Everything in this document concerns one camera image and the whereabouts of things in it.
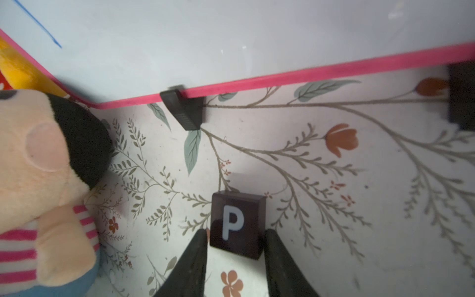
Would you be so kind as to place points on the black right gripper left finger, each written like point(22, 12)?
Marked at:
point(188, 276)

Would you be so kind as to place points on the left whiteboard stand foot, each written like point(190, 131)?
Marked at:
point(188, 112)

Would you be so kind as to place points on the pink framed whiteboard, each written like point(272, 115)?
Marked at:
point(119, 53)

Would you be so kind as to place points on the black P block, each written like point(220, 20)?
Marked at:
point(238, 223)

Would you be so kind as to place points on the right whiteboard stand foot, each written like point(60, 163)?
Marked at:
point(462, 95)

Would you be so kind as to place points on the whiteboard stand foot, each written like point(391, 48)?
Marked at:
point(462, 95)
point(188, 112)

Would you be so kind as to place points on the pink pig plush doll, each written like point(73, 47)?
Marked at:
point(53, 153)

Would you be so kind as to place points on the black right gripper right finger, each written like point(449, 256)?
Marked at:
point(284, 277)

